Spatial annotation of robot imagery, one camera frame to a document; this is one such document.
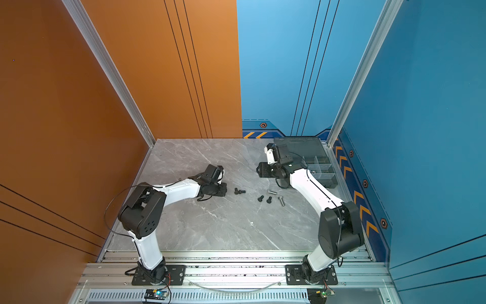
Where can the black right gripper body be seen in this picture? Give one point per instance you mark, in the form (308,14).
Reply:
(274,170)

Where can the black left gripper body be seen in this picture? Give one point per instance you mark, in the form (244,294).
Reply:
(214,187)

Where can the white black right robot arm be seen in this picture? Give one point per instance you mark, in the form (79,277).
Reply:
(340,230)

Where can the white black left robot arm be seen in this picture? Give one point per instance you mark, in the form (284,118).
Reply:
(141,213)

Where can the grey compartment organizer box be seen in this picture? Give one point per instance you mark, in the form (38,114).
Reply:
(310,152)

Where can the left green circuit board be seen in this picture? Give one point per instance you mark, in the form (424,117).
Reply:
(156,295)

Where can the green circuit board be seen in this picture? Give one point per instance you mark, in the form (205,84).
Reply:
(156,295)
(319,296)

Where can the right green circuit board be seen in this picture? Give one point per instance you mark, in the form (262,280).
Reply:
(319,296)

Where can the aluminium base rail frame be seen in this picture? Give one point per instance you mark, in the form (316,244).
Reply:
(242,270)

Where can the aluminium right corner post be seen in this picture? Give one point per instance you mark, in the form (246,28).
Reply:
(379,34)

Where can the aluminium corner post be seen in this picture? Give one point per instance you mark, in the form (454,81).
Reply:
(86,27)
(379,34)

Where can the aluminium left corner post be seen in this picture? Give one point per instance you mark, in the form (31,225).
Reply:
(86,27)

